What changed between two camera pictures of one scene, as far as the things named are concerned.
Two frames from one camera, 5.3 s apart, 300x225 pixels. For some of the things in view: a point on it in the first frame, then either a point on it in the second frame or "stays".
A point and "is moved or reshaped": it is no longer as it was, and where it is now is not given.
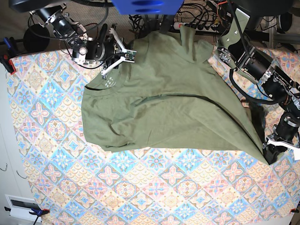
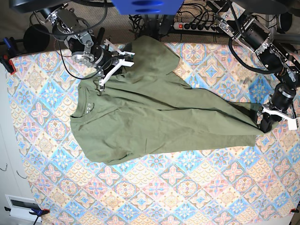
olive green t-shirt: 174,94 is moved or reshaped
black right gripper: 271,152 -> 267,120
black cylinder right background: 285,22 stays
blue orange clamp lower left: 37,212 stays
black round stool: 36,38 stays
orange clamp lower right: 294,210 stays
